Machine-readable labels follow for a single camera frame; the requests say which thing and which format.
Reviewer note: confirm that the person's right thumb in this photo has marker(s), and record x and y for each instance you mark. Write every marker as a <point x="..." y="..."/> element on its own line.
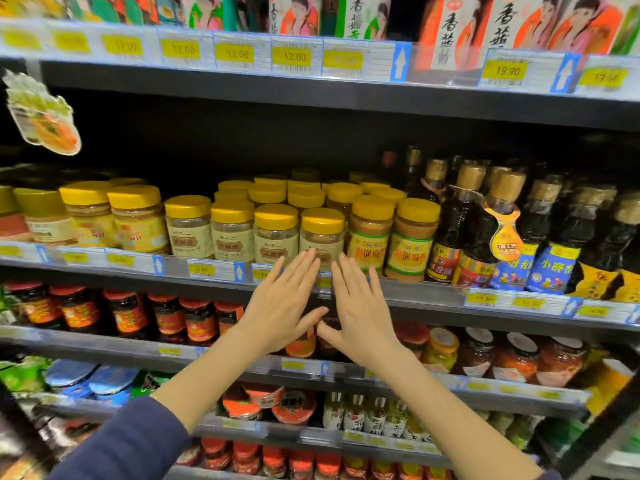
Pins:
<point x="330" y="335"/>

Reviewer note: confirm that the person's right hand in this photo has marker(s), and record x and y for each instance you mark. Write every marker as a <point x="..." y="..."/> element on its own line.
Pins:
<point x="365" y="329"/>

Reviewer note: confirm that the dark blue sleeve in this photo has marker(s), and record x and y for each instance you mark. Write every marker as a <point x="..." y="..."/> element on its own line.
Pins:
<point x="550" y="475"/>
<point x="125" y="444"/>

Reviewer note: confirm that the red sauce jar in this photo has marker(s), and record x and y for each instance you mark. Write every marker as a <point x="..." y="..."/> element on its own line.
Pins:
<point x="412" y="337"/>

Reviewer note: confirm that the red-label yellow-lid jar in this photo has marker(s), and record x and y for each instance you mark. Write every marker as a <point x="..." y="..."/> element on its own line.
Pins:
<point x="10" y="222"/>

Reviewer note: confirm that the white-lid dark chili jar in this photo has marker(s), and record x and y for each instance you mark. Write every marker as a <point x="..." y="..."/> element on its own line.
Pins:
<point x="475" y="352"/>

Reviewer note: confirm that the person's left thumb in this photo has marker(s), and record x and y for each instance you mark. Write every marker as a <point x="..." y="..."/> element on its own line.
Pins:
<point x="315" y="319"/>

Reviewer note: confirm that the yellow-label peanut butter jar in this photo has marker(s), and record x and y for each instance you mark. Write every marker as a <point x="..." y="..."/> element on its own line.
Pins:
<point x="90" y="214"/>
<point x="140" y="224"/>

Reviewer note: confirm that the white-label yellow-lid jar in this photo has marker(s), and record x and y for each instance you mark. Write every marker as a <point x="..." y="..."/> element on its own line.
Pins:
<point x="47" y="219"/>

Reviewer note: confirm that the orange sauce jar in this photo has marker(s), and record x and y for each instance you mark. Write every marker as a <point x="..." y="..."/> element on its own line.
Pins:
<point x="301" y="346"/>

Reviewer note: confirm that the yellow-green pickle jar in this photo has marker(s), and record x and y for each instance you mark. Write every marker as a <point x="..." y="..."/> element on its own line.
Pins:
<point x="441" y="349"/>

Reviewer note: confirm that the row of red-lid chili jars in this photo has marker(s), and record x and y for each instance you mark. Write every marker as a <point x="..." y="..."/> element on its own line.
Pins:
<point x="127" y="314"/>

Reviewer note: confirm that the black shelf upright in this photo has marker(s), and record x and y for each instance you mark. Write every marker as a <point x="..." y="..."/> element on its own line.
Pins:
<point x="600" y="424"/>

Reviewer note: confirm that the hanging promotional shelf tag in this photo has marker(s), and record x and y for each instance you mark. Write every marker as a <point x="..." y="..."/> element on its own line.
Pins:
<point x="42" y="117"/>

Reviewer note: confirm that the row of small red-lid jars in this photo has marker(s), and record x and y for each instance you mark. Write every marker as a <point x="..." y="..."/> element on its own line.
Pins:
<point x="310" y="462"/>

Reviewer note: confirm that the person's right forearm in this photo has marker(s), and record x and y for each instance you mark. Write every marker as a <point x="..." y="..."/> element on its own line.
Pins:
<point x="450" y="419"/>

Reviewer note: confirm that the row of dark oil bottles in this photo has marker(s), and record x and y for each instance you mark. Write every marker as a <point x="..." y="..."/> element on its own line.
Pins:
<point x="535" y="229"/>

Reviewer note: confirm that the person's right middle finger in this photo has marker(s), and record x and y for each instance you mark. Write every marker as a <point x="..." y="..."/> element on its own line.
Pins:
<point x="350" y="282"/>

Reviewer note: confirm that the red-lid sauce tub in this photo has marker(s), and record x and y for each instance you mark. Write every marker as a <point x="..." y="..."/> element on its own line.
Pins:
<point x="295" y="407"/>
<point x="245" y="400"/>

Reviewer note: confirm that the person's left forearm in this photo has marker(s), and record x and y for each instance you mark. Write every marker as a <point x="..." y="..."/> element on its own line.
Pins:
<point x="200" y="379"/>

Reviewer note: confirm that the dark green food packet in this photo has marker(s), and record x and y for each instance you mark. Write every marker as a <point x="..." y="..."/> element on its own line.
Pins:
<point x="150" y="383"/>

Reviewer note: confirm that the row of colourful food packets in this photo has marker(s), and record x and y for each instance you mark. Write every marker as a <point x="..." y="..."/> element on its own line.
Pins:
<point x="200" y="12"/>

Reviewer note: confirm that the row of orange white packages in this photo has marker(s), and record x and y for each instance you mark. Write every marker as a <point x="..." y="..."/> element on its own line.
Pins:
<point x="530" y="24"/>

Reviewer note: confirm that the brown paste jar green label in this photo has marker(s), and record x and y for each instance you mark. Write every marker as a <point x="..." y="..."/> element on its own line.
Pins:
<point x="411" y="244"/>
<point x="370" y="234"/>

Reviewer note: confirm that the group of green bottles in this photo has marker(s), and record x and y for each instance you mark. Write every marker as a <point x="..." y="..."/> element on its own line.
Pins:
<point x="517" y="429"/>

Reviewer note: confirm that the blue food packet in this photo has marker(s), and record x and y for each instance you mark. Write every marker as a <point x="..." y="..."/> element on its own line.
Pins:
<point x="67" y="375"/>
<point x="112" y="382"/>

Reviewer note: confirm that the person's left middle finger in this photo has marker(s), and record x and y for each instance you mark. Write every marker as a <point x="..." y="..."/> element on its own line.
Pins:
<point x="303" y="272"/>

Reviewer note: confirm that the person's left little finger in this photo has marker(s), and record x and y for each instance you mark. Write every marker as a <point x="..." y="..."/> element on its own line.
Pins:
<point x="272" y="274"/>

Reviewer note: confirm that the row of small clear bottles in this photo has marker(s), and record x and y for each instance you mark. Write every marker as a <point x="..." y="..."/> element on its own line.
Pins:
<point x="375" y="417"/>

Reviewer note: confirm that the white-lid orange chili jar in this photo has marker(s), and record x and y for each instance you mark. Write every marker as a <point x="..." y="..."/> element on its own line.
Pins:
<point x="560" y="362"/>
<point x="515" y="357"/>

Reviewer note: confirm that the yellow food packet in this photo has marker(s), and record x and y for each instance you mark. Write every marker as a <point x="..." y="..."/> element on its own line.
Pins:
<point x="607" y="384"/>

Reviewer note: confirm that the person's left hand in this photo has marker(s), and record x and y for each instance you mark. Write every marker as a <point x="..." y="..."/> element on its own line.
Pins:
<point x="277" y="317"/>

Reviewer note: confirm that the person's right little finger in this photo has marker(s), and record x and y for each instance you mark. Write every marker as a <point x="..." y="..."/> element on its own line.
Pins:
<point x="376" y="292"/>

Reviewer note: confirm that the dark metal shelf board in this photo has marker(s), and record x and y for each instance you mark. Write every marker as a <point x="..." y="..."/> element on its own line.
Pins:
<point x="125" y="355"/>
<point x="300" y="435"/>
<point x="150" y="285"/>
<point x="300" y="94"/>

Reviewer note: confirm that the cluster of cream-label yellow-lid jars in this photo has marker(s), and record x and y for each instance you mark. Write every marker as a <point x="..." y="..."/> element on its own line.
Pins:
<point x="232" y="234"/>

